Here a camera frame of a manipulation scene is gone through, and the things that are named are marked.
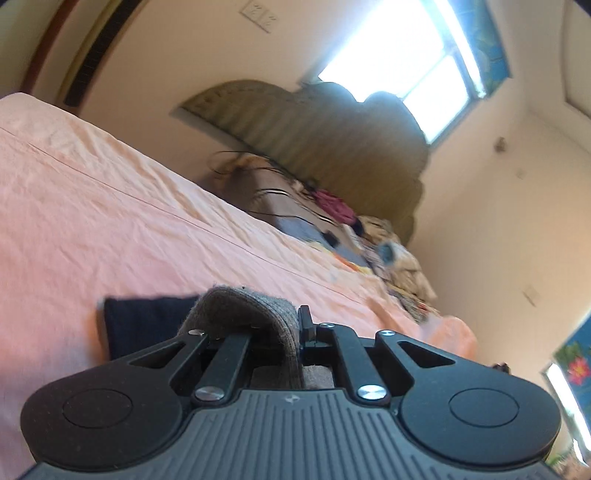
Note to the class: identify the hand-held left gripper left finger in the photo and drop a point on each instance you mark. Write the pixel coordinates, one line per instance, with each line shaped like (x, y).
(231, 360)

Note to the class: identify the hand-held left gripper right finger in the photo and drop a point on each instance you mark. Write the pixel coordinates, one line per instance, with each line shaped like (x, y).
(346, 355)

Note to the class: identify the grey sweater with navy sleeves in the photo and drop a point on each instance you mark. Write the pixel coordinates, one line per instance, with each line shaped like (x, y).
(258, 314)

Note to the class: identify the pile of clothes and pillows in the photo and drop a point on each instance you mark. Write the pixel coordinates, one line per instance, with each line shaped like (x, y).
(286, 203)

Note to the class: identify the magenta cloth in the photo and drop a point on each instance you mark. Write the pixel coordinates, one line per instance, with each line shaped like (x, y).
(334, 205)

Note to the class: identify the pink bed sheet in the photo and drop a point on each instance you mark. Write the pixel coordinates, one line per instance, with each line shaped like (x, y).
(115, 207)

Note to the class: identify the olive upholstered headboard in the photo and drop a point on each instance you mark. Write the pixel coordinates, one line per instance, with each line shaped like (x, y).
(332, 138)

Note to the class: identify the blue floral curtain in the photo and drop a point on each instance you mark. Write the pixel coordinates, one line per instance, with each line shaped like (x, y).
(491, 41)
(575, 355)

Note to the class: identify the window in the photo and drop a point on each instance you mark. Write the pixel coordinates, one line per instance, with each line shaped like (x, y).
(415, 64)

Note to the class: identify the gold tower air conditioner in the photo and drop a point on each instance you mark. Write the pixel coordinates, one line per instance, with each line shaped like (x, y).
(97, 50)

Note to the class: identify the white wall switch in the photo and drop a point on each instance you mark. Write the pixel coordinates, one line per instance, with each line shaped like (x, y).
(532, 295)

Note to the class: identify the white wall socket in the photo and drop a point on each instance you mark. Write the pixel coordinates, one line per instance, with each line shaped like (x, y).
(259, 13)

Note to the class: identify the brown wooden frame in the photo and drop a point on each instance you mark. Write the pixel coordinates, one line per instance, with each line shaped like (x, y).
(44, 46)

